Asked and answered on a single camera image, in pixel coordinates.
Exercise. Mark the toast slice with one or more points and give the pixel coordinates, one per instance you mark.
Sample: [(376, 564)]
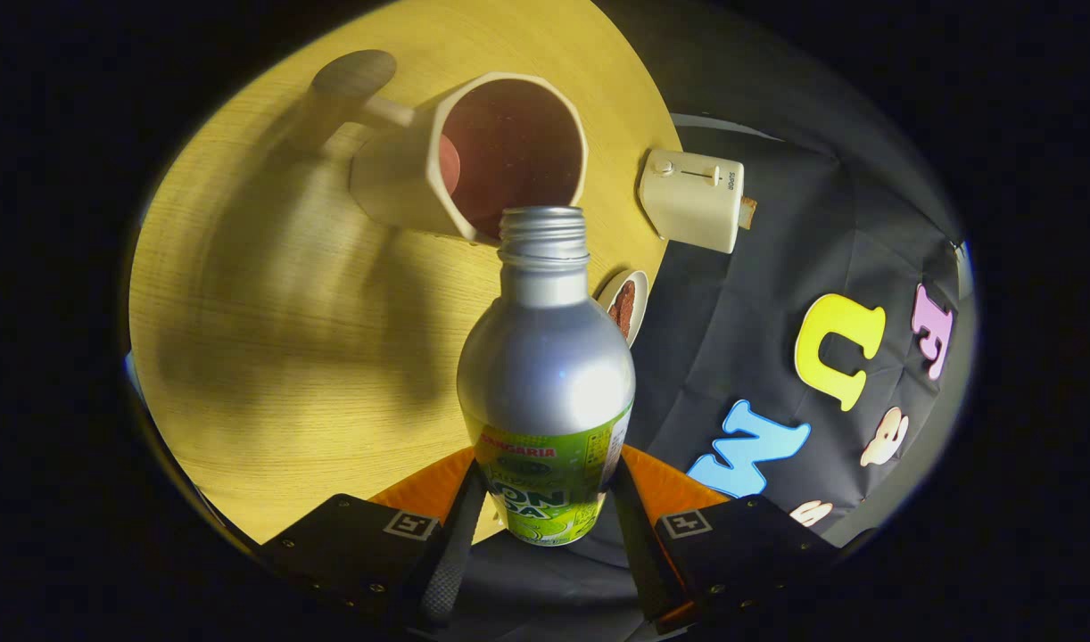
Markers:
[(748, 212)]

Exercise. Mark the brown sausage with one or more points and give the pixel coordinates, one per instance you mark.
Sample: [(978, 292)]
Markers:
[(623, 308)]

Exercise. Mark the wooden table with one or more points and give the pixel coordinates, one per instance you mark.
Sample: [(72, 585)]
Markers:
[(286, 357)]

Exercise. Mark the white toaster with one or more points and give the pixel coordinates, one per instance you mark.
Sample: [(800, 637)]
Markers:
[(692, 201)]

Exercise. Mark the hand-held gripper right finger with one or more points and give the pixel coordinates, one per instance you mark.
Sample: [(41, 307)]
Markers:
[(636, 544)]

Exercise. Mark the grey round plate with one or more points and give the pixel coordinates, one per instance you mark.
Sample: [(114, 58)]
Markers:
[(639, 308)]

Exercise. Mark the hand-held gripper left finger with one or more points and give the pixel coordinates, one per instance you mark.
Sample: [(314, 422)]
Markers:
[(456, 544)]

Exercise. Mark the silver bottle with green label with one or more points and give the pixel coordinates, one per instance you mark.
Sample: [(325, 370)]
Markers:
[(545, 374)]

